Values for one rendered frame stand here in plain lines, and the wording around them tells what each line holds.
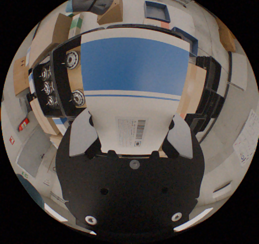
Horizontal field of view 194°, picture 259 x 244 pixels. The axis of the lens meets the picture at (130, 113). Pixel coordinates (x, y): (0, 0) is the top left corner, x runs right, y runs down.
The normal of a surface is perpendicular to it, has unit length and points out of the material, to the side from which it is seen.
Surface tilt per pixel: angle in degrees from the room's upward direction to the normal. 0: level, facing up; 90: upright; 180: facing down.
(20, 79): 80
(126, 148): 0
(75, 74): 0
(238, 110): 90
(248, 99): 90
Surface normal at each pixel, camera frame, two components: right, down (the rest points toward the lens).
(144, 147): 0.00, 0.53
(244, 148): -1.00, -0.04
